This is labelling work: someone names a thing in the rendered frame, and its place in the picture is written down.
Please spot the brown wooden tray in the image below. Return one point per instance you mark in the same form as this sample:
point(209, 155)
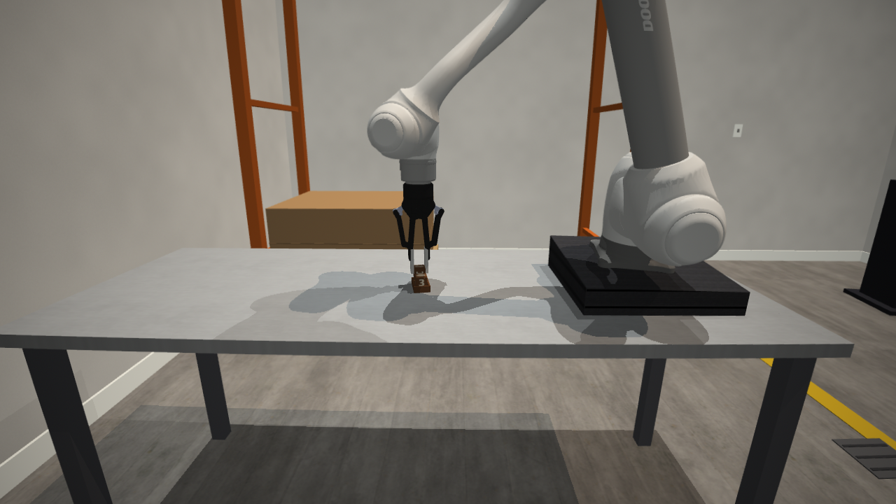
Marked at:
point(420, 289)

